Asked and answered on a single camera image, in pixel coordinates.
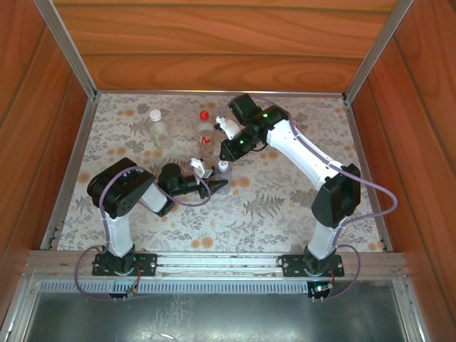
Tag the white cap with red print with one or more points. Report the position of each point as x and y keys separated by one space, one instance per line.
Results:
x=223 y=165

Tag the small blue-tinted clear bottle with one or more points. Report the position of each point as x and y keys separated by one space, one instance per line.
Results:
x=224 y=175

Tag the clear bottle red white label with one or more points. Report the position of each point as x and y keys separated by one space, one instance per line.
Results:
x=204 y=132

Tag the red bottle cap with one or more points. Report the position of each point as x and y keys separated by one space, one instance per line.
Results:
x=204 y=115

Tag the large clear plastic bottle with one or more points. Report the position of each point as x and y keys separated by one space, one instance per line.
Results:
x=158 y=130

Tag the plain white bottle cap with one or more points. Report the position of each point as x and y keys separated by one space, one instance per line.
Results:
x=155 y=114

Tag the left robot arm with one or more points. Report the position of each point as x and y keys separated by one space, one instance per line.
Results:
x=119 y=235

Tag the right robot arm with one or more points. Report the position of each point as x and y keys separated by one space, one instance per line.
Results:
x=303 y=149

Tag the floral print tablecloth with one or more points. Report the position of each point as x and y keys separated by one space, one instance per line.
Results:
x=249 y=221

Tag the grey metal sheet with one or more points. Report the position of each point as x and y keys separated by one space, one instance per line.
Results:
x=213 y=317

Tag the small circuit board green LED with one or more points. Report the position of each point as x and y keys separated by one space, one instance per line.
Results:
x=321 y=288

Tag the long aluminium mounting rail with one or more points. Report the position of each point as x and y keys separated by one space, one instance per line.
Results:
x=213 y=261

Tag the thin aluminium edge rail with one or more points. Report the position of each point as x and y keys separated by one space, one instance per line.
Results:
x=178 y=92

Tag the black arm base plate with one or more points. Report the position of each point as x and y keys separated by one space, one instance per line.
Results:
x=292 y=265
x=146 y=265

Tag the aluminium side rail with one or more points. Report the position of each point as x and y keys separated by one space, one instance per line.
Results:
x=357 y=142
x=69 y=171

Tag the aluminium frame post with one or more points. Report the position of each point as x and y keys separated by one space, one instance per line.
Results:
x=377 y=46
x=67 y=50

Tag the aluminium lower frame rail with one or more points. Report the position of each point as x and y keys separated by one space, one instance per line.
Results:
x=16 y=317
x=409 y=313

